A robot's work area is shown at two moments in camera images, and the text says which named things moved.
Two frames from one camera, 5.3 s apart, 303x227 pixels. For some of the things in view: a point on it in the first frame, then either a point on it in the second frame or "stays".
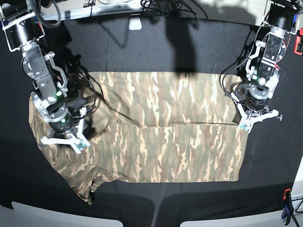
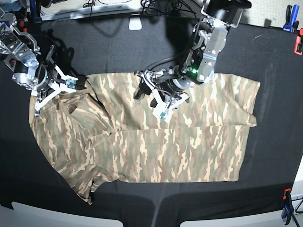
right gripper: (249, 116) → (167, 82)
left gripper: (78, 126) → (46, 80)
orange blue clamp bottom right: (288, 209) stays
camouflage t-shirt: (150, 127) stays
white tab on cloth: (135, 22) stays
